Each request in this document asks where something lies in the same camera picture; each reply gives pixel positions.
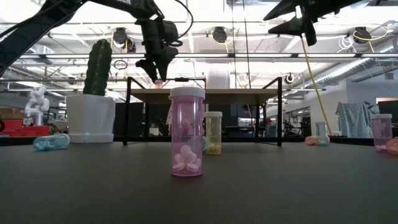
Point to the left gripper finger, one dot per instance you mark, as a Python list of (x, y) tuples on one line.
[(150, 67), (166, 63)]

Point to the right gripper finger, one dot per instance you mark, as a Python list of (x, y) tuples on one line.
[(287, 9), (292, 27)]

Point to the white bottle cap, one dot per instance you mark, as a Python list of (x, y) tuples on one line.
[(186, 133)]

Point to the yellow pill bottle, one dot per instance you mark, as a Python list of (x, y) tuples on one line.
[(213, 133)]

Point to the blue pill bottle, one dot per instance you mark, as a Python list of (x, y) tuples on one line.
[(204, 144), (51, 142)]

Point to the small pink pill bottle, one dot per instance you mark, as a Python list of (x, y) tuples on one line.
[(382, 133)]

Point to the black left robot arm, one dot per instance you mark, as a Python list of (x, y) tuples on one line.
[(31, 31)]

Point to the light wooden shelf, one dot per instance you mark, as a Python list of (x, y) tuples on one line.
[(233, 96)]

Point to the green cactus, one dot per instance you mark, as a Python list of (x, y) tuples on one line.
[(98, 68)]

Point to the white cloth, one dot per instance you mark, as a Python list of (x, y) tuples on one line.
[(168, 116)]

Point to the white plant pot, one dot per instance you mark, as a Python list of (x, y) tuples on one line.
[(90, 118)]

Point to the grey cloth cover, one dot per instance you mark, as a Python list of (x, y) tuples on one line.
[(354, 119)]

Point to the black monitor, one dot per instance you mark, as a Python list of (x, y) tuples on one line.
[(388, 112)]

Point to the black aluminium rig frame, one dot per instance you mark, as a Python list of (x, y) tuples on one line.
[(351, 140)]

